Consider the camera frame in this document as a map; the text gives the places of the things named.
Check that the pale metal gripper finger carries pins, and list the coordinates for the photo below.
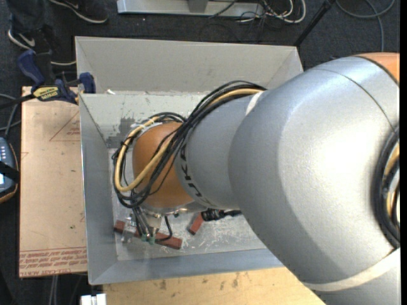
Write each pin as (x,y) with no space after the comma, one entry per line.
(130,223)
(128,237)

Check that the brown cardboard board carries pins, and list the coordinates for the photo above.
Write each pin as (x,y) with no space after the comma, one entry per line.
(51,183)

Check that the red-brown flat block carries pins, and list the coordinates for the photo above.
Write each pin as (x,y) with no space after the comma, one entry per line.
(170,242)
(196,225)

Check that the grey metal bin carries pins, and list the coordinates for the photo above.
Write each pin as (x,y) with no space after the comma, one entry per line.
(101,202)

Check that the black cylinder on white bracket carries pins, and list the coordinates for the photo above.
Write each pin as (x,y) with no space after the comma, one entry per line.
(211,215)

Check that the person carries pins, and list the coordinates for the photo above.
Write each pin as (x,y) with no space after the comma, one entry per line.
(22,5)

